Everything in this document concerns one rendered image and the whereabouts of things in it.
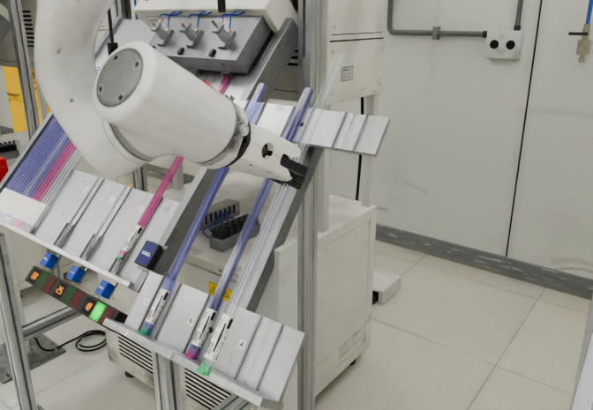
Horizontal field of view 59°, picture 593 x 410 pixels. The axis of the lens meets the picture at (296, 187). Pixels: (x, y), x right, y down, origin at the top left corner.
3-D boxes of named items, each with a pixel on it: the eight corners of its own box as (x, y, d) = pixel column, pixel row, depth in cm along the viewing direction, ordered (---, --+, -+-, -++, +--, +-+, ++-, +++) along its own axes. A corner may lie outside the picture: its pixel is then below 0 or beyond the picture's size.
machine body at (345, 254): (254, 472, 149) (248, 277, 130) (109, 375, 190) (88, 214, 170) (369, 359, 198) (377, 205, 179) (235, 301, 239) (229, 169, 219)
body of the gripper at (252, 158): (261, 109, 60) (308, 143, 69) (198, 101, 65) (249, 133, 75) (241, 171, 59) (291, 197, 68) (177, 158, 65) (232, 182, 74)
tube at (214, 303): (196, 360, 83) (191, 358, 82) (190, 356, 83) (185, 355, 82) (313, 91, 96) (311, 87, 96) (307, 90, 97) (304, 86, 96)
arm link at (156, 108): (178, 177, 60) (243, 142, 57) (83, 137, 50) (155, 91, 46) (168, 118, 64) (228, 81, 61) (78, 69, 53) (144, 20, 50)
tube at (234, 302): (209, 376, 68) (204, 376, 67) (201, 372, 69) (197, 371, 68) (347, 57, 82) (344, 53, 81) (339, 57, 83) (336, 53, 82)
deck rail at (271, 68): (157, 301, 107) (137, 292, 103) (151, 299, 109) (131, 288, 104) (304, 35, 129) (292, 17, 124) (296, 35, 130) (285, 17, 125)
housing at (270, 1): (291, 50, 130) (264, 8, 119) (163, 44, 158) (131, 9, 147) (305, 26, 132) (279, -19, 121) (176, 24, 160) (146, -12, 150)
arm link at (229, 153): (249, 98, 58) (263, 108, 61) (192, 92, 63) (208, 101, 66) (225, 168, 57) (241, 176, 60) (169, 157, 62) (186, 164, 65)
